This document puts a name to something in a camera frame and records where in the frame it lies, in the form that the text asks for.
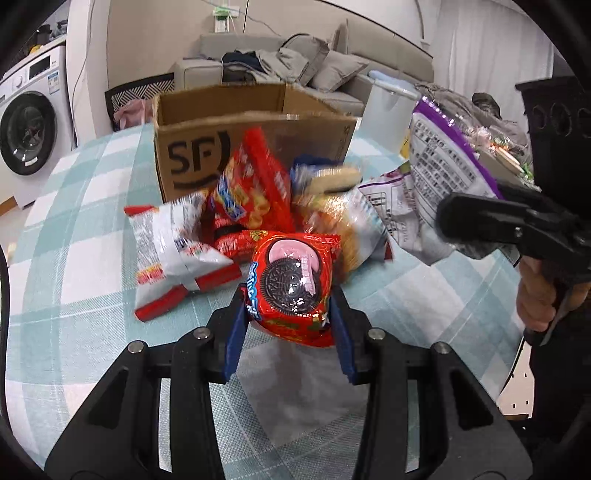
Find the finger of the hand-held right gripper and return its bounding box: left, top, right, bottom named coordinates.
left=436, top=191, right=527, bottom=259

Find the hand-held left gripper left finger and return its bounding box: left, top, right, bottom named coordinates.
left=44, top=284, right=252, bottom=480

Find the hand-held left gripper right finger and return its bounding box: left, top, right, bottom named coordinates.
left=330, top=281, right=536, bottom=480

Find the purple-edged white snack packet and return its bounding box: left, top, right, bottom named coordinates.
left=409, top=99, right=504, bottom=232
left=359, top=168, right=458, bottom=266

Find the red cookie packet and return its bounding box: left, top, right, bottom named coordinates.
left=247, top=233, right=342, bottom=349

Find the blue snack packet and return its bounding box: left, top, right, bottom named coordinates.
left=290, top=157, right=363, bottom=195

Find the brown cardboard box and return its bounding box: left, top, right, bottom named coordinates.
left=152, top=83, right=358, bottom=204

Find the person's right hand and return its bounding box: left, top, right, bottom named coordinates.
left=515, top=256, right=568, bottom=330

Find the pile of small colourful packets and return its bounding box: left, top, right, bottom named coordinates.
left=475, top=129, right=536, bottom=185

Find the white and red snack packet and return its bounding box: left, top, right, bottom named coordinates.
left=124, top=191, right=243, bottom=323

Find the clear bread packet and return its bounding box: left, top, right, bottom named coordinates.
left=295, top=187, right=393, bottom=278

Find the grey padded coat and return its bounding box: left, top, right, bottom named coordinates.
left=416, top=83, right=532, bottom=153

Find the white trash bin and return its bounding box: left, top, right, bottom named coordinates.
left=362, top=76, right=423, bottom=151

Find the tall red snack packet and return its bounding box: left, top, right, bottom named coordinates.
left=210, top=127, right=296, bottom=232

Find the light blue pillow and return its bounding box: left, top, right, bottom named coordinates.
left=369, top=69, right=416, bottom=90

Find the grey sofa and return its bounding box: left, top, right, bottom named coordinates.
left=173, top=18, right=435, bottom=130

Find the small grey pillow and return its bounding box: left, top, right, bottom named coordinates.
left=308, top=50, right=370, bottom=93

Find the large grey pillow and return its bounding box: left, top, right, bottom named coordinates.
left=279, top=34, right=331, bottom=86

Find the pink cloth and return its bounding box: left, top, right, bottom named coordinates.
left=113, top=99, right=154, bottom=132

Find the grey jacket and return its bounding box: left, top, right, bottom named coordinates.
left=256, top=46, right=310, bottom=86

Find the black white patterned basket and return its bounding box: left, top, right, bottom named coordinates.
left=105, top=73, right=176, bottom=132

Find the dark jacket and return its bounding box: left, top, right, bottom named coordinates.
left=222, top=51, right=259, bottom=84

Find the white washing machine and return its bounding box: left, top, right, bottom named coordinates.
left=0, top=44, right=77, bottom=210

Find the black cable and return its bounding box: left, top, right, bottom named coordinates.
left=0, top=244, right=12, bottom=402

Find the wall power outlet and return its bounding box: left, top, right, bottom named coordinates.
left=213, top=4, right=241, bottom=33

